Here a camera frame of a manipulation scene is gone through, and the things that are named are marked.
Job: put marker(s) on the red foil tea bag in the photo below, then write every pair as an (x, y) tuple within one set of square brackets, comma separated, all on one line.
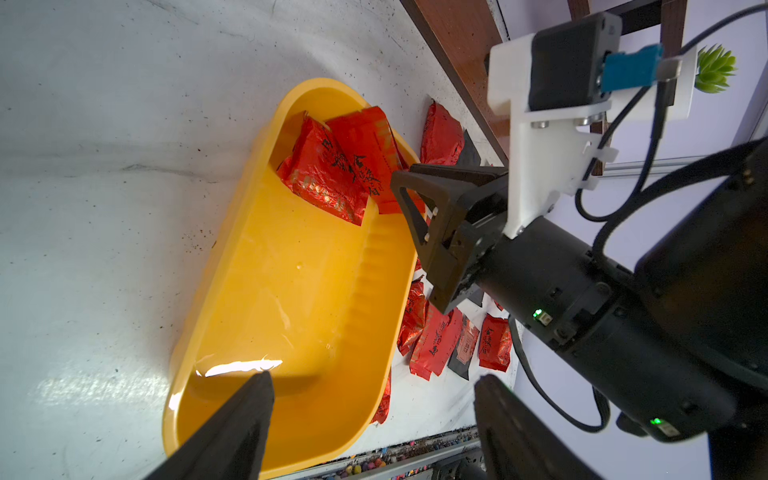
[(383, 408), (442, 138), (431, 352), (450, 342), (495, 344), (414, 318)]

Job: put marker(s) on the black tea bag barcode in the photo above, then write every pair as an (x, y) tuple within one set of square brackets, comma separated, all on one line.
[(469, 156)]

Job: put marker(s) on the red foil tea bag top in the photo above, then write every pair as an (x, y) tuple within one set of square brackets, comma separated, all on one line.
[(442, 138)]

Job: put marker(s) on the red foil tea bag bottom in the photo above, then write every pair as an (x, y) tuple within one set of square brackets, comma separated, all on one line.
[(414, 318)]

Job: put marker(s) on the yellow storage box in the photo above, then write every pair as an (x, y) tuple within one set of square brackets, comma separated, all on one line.
[(314, 300)]

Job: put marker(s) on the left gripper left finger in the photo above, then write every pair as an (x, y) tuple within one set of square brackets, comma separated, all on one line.
[(232, 443)]

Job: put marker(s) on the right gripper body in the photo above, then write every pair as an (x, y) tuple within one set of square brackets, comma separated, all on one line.
[(452, 272)]

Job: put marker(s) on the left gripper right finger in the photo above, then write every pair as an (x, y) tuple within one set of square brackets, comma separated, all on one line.
[(515, 443)]

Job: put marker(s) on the red foil tea bags pile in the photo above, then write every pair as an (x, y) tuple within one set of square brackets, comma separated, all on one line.
[(342, 163)]

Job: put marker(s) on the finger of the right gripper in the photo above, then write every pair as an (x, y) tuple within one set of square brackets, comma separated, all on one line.
[(440, 203)]

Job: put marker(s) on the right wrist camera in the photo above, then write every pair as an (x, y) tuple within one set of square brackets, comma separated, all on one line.
[(553, 83)]

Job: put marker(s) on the black red tea bag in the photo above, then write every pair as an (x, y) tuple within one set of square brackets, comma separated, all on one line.
[(461, 357)]

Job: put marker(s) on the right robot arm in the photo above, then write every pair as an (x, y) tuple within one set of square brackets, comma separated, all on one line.
[(678, 343)]

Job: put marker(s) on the white potted green plant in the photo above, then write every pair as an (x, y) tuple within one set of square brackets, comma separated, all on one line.
[(714, 67)]

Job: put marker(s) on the brown wooden tiered stand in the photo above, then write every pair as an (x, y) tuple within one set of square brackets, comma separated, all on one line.
[(461, 34)]

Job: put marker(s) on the red foil tea bag front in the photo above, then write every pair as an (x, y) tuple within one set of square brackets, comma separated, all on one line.
[(495, 344)]

